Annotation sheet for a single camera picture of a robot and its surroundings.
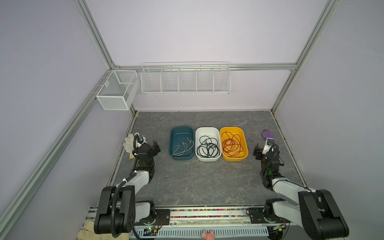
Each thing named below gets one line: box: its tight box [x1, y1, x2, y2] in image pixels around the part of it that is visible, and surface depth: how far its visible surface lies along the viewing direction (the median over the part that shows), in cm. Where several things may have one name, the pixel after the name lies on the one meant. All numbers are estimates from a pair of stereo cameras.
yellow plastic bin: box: [220, 127, 249, 162], surface depth 101 cm
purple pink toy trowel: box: [261, 129, 275, 139], surface depth 108 cm
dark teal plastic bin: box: [169, 126, 195, 161], surface depth 101 cm
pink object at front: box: [201, 229, 215, 240], surface depth 68 cm
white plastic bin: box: [195, 127, 222, 162], surface depth 101 cm
